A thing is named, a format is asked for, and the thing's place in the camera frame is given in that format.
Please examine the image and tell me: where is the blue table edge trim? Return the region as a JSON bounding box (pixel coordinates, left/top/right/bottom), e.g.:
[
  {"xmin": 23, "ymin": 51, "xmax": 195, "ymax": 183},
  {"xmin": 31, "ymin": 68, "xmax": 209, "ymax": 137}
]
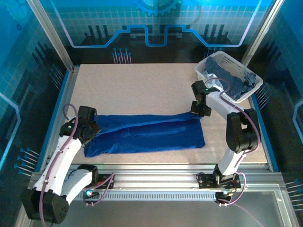
[{"xmin": 35, "ymin": 70, "xmax": 71, "ymax": 172}]

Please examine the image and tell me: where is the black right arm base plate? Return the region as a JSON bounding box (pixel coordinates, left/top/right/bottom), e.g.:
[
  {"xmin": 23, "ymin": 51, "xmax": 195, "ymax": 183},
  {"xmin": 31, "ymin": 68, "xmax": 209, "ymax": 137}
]
[{"xmin": 196, "ymin": 172, "xmax": 241, "ymax": 190}]

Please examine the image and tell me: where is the aluminium frame post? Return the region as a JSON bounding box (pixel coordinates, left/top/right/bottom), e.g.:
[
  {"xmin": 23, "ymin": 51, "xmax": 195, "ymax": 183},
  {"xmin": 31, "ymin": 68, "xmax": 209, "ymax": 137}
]
[
  {"xmin": 239, "ymin": 0, "xmax": 286, "ymax": 69},
  {"xmin": 26, "ymin": 0, "xmax": 74, "ymax": 71}
]

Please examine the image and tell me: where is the white plastic laundry basket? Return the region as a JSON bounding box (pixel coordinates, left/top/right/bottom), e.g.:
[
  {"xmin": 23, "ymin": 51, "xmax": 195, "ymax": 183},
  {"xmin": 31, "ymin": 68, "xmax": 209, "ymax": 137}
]
[{"xmin": 194, "ymin": 52, "xmax": 264, "ymax": 104}]

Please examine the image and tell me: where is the grey metal front plate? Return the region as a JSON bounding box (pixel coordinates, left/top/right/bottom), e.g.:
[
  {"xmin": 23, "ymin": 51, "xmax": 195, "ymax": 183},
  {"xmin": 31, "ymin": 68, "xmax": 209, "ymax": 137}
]
[{"xmin": 14, "ymin": 189, "xmax": 299, "ymax": 227}]

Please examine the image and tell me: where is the slotted grey cable duct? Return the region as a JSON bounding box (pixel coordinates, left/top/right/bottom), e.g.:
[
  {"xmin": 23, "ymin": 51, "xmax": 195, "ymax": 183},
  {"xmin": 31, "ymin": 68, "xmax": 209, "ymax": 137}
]
[{"xmin": 78, "ymin": 192, "xmax": 220, "ymax": 201}]

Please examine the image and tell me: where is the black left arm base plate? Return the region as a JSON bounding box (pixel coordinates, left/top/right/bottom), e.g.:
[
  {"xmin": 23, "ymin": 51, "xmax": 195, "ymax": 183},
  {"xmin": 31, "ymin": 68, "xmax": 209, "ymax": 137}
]
[{"xmin": 96, "ymin": 174, "xmax": 116, "ymax": 190}]

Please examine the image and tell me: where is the right controller board with light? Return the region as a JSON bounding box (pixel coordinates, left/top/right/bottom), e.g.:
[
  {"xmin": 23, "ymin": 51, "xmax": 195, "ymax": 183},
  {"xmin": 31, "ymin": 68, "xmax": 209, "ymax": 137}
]
[{"xmin": 214, "ymin": 190, "xmax": 234, "ymax": 201}]

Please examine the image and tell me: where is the controller board with light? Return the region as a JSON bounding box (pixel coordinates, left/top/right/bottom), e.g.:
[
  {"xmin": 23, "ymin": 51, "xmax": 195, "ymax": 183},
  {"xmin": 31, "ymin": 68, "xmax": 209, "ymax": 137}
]
[
  {"xmin": 82, "ymin": 188, "xmax": 100, "ymax": 200},
  {"xmin": 214, "ymin": 190, "xmax": 234, "ymax": 201}
]

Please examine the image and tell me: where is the grey blue t-shirt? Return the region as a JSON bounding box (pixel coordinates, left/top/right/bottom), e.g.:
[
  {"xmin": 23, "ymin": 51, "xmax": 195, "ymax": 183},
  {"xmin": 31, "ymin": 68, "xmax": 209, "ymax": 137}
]
[{"xmin": 204, "ymin": 58, "xmax": 258, "ymax": 100}]

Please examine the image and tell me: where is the royal blue t-shirt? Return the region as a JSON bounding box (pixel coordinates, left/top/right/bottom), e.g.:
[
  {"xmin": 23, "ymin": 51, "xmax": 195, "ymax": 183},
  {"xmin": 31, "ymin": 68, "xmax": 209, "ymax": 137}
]
[{"xmin": 84, "ymin": 112, "xmax": 206, "ymax": 158}]

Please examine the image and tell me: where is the light grey printed garment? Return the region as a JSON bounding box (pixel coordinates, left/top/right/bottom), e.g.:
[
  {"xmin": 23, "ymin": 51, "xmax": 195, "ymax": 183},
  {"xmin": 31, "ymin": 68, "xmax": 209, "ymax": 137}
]
[{"xmin": 204, "ymin": 72, "xmax": 225, "ymax": 92}]

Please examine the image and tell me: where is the aluminium mounting rail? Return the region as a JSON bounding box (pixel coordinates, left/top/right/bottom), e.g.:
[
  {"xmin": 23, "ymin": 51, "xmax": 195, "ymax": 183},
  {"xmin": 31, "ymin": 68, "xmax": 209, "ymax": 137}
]
[{"xmin": 27, "ymin": 164, "xmax": 286, "ymax": 201}]

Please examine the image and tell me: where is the left controller board with light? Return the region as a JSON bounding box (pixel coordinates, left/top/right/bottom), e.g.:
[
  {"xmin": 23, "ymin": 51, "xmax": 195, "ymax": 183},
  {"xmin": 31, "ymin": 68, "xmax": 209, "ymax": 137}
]
[{"xmin": 82, "ymin": 188, "xmax": 100, "ymax": 200}]

